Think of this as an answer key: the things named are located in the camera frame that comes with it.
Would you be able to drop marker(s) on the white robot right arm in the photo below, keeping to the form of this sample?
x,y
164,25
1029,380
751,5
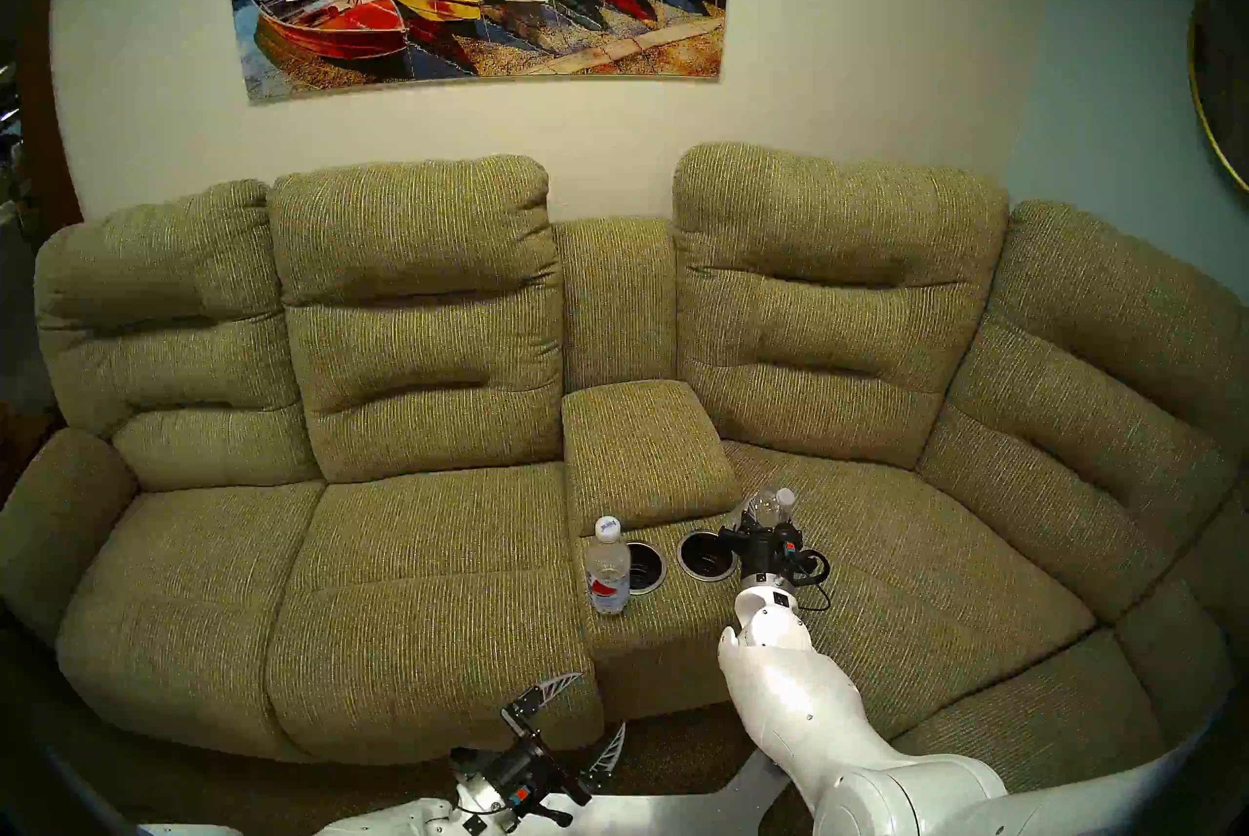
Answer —
x,y
810,707

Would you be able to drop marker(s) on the padded olive sofa console lid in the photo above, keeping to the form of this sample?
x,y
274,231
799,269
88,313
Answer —
x,y
644,454

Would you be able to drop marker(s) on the silver rimmed sofa cup holder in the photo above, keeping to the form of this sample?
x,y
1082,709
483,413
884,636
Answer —
x,y
703,556
648,567

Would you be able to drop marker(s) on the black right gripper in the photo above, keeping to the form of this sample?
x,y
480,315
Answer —
x,y
769,563

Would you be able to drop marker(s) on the clear bottle red blue label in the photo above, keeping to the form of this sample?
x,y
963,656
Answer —
x,y
608,571

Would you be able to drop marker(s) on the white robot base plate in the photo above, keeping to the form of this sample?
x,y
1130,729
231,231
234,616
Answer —
x,y
673,816

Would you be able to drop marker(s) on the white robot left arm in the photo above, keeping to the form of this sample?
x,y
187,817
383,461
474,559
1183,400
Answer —
x,y
410,819

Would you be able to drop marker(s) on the clear water bottle white label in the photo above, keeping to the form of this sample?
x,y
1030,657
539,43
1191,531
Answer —
x,y
769,507

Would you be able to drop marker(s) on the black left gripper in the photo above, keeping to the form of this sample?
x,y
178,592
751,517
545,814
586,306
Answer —
x,y
537,780

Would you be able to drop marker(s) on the round gold-rimmed wall decor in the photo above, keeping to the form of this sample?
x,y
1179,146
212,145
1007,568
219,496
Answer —
x,y
1225,93

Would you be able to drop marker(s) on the olive green fabric sectional sofa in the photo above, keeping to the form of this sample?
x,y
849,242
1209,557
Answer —
x,y
420,551

